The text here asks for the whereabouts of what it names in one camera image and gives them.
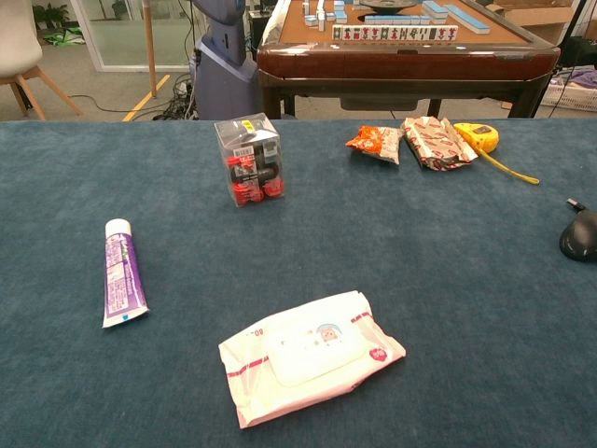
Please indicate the purple cloth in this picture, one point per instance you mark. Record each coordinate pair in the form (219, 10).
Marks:
(585, 77)

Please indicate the stacked blue mahjong tile block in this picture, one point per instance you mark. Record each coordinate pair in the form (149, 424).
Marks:
(435, 9)

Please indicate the orange snack packet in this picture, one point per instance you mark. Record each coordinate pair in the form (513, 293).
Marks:
(373, 140)

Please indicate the white pink wet wipes pack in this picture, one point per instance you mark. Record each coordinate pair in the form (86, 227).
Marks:
(303, 359)

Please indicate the clear box red black contents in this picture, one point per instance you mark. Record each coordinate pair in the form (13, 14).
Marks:
(252, 163)

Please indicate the black computer mouse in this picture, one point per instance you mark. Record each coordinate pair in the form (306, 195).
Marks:
(580, 238)

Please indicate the cardboard box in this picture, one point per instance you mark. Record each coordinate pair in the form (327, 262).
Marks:
(536, 18)

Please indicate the white plastic basket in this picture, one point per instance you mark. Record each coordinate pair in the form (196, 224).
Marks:
(566, 98)

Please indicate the face-showing mahjong tile row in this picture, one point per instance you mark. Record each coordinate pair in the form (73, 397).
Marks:
(396, 32)

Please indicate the yellow tape measure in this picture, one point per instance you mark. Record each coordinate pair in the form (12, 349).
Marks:
(480, 135)

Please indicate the red white snack packet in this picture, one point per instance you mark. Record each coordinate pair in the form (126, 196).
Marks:
(438, 144)

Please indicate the white chair wooden legs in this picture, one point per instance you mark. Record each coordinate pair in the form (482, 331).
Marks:
(16, 42)

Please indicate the short blue mahjong tile row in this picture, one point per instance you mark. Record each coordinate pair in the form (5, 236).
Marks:
(396, 19)

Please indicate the green potted plant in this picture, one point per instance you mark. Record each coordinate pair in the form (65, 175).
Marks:
(51, 14)

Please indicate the black tripod stand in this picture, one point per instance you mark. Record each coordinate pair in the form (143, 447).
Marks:
(574, 21)

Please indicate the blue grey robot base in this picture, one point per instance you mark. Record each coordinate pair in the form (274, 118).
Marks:
(219, 84)

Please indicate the brown mahjong table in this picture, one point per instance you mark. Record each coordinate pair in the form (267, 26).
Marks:
(396, 60)

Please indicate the white and purple toothpaste tube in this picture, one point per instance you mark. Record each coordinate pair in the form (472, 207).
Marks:
(121, 275)

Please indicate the wooden pole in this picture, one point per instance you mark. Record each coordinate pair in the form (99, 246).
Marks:
(149, 46)

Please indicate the long blue mahjong tile wall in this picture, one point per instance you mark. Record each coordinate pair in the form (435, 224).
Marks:
(468, 19)

